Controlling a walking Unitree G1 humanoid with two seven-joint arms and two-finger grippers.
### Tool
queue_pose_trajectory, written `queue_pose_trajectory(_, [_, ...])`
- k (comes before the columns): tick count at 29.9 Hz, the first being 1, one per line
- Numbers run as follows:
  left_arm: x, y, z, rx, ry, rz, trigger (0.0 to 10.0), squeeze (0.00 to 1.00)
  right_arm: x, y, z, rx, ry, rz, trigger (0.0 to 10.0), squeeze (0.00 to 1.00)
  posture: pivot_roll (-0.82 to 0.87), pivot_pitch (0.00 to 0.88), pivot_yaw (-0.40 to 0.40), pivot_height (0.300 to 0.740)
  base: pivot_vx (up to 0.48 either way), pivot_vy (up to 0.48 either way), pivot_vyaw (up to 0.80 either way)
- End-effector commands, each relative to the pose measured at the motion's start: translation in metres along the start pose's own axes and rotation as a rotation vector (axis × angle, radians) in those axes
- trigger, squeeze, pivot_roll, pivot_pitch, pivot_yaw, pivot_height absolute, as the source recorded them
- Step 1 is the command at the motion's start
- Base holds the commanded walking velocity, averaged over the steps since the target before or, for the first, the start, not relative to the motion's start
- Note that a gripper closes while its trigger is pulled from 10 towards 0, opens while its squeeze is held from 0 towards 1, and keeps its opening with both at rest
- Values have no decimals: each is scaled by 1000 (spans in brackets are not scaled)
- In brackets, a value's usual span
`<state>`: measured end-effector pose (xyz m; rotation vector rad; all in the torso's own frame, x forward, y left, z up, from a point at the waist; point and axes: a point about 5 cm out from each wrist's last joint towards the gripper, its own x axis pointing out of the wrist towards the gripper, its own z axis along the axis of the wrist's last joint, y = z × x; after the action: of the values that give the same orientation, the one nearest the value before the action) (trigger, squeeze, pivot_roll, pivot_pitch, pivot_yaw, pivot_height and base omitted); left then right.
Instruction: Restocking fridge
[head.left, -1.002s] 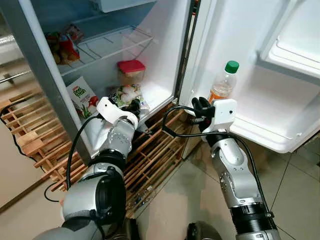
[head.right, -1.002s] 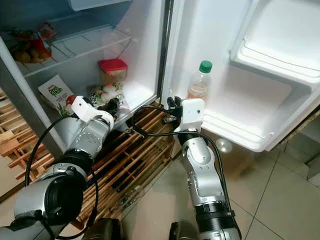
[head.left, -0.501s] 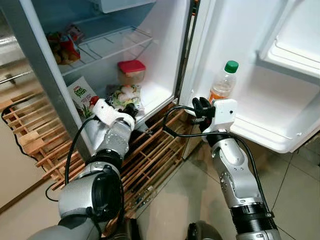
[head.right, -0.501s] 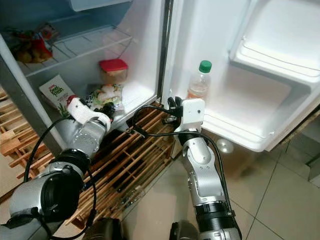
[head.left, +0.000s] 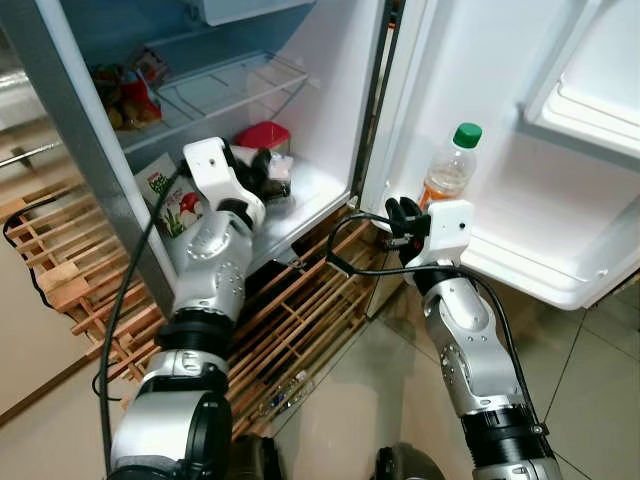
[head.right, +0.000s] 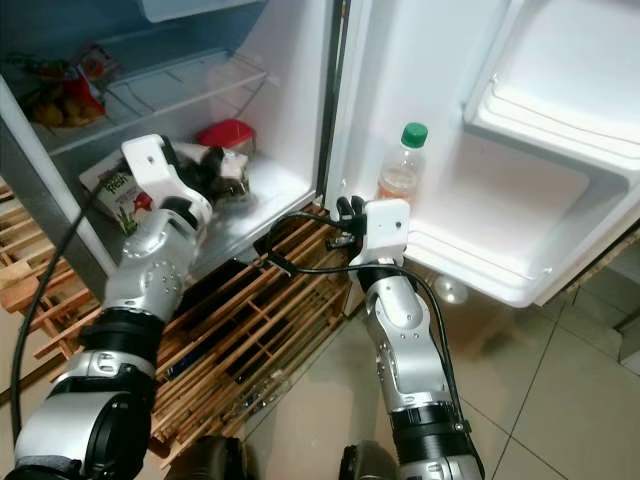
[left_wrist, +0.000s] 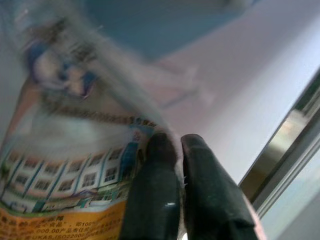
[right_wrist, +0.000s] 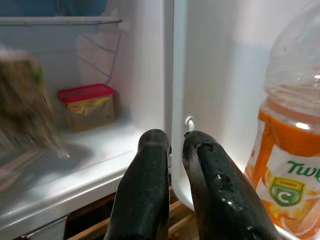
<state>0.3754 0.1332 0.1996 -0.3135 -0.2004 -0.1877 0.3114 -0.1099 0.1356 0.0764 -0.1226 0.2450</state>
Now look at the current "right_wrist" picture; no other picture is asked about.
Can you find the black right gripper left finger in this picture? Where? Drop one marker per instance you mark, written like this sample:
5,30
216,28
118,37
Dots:
142,195

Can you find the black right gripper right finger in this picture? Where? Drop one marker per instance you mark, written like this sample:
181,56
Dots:
225,200

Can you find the printed clear plastic food package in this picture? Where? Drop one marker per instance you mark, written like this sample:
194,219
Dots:
22,100

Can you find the grey fridge with white interior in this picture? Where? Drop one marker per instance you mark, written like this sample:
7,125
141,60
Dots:
100,150

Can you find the orange juice bottle green cap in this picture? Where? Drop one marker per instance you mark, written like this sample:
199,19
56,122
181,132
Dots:
287,125

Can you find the clear container with red lid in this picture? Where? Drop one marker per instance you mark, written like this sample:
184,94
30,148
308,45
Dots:
85,110

